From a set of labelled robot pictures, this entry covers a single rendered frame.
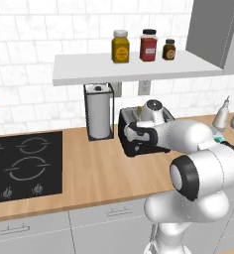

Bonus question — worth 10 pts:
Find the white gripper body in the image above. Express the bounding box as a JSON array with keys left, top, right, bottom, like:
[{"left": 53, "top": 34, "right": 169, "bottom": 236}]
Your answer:
[{"left": 123, "top": 120, "right": 159, "bottom": 147}]

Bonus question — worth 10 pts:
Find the black toaster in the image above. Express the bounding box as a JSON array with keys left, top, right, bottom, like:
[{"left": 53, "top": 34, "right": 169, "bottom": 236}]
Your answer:
[{"left": 117, "top": 105, "right": 176, "bottom": 159}]

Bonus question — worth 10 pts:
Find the white paper towel roll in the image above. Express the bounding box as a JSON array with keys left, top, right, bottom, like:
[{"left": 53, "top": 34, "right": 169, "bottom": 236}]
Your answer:
[{"left": 86, "top": 84, "right": 111, "bottom": 140}]

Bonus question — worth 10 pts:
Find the black paper towel holder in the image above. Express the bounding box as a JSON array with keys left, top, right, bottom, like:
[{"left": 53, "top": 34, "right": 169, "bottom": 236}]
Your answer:
[{"left": 82, "top": 82, "right": 116, "bottom": 143}]

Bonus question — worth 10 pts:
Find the yellow jar with white lid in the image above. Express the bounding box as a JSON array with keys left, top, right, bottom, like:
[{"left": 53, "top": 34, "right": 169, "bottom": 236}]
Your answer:
[{"left": 111, "top": 29, "right": 131, "bottom": 64}]

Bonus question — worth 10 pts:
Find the red jar with black lid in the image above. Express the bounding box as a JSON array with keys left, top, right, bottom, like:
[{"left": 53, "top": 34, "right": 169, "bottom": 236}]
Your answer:
[{"left": 139, "top": 28, "right": 159, "bottom": 63}]

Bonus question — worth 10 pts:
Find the small brown jar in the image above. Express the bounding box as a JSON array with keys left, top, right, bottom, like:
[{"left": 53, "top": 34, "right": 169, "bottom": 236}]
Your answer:
[{"left": 162, "top": 38, "right": 177, "bottom": 62}]

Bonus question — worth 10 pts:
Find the grey drawer front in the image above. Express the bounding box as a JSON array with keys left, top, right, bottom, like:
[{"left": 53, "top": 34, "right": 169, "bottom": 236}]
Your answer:
[
  {"left": 67, "top": 197, "right": 151, "bottom": 231},
  {"left": 0, "top": 210, "right": 71, "bottom": 245}
]

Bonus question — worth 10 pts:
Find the grey cupboard door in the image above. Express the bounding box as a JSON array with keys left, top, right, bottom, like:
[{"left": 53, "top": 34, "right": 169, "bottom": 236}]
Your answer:
[
  {"left": 70, "top": 215, "right": 157, "bottom": 254},
  {"left": 0, "top": 228, "right": 75, "bottom": 254}
]

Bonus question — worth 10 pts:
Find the grey hob knob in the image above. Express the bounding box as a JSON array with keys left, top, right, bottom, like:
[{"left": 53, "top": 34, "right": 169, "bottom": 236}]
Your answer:
[
  {"left": 2, "top": 186, "right": 14, "bottom": 199},
  {"left": 32, "top": 183, "right": 44, "bottom": 196}
]

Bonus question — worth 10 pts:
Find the black hob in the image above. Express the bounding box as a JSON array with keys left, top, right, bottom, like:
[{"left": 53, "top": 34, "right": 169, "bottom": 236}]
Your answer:
[{"left": 0, "top": 130, "right": 64, "bottom": 204}]

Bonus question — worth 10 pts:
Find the grey wall switch plate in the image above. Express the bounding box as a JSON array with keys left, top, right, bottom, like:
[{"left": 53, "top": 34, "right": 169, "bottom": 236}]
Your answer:
[{"left": 112, "top": 81, "right": 123, "bottom": 98}]

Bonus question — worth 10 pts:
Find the white wall socket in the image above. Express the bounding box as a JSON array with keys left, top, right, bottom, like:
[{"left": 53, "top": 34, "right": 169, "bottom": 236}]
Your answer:
[{"left": 137, "top": 79, "right": 152, "bottom": 96}]

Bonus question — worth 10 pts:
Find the white wall shelf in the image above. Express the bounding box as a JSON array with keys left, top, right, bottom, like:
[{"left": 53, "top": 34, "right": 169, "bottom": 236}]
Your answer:
[{"left": 52, "top": 50, "right": 224, "bottom": 87}]

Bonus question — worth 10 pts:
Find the grey drawer handle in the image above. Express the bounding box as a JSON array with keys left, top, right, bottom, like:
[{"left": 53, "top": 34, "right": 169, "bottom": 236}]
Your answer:
[
  {"left": 0, "top": 223, "right": 31, "bottom": 236},
  {"left": 105, "top": 205, "right": 134, "bottom": 218}
]

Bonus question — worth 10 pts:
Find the grey wall cupboard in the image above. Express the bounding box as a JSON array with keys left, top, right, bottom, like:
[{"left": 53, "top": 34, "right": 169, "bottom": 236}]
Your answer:
[{"left": 184, "top": 0, "right": 234, "bottom": 76}]

